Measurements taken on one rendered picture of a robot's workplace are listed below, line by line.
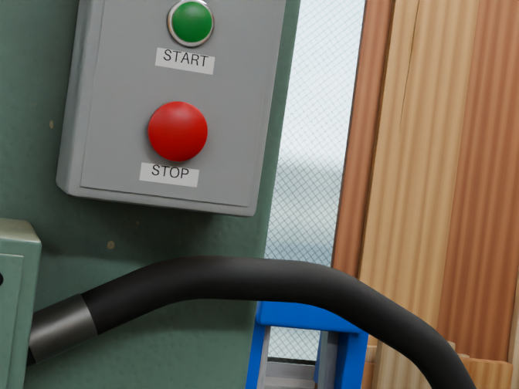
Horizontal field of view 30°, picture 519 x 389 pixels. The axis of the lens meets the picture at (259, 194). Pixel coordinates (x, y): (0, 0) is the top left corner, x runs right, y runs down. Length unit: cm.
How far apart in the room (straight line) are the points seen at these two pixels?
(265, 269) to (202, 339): 7
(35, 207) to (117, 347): 9
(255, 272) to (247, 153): 7
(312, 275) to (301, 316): 79
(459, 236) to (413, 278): 14
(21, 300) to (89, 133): 9
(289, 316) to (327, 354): 11
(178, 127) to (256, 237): 12
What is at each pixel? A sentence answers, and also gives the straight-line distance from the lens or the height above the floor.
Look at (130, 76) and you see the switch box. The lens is 49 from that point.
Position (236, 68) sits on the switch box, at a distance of 50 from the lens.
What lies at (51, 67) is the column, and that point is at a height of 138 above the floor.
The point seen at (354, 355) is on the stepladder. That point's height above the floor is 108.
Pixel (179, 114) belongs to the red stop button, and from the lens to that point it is 48.
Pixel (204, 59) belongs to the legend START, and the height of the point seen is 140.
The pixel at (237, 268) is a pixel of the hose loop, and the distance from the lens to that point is 53.
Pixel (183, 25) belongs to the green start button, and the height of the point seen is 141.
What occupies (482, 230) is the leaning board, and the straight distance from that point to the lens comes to 204.
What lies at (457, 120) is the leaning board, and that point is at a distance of 197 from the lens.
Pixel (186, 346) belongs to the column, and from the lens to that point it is 58.
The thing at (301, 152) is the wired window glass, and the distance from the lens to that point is 209.
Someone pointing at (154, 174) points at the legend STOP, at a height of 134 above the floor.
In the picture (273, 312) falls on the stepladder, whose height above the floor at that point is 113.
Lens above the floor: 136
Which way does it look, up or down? 3 degrees down
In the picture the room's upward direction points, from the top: 8 degrees clockwise
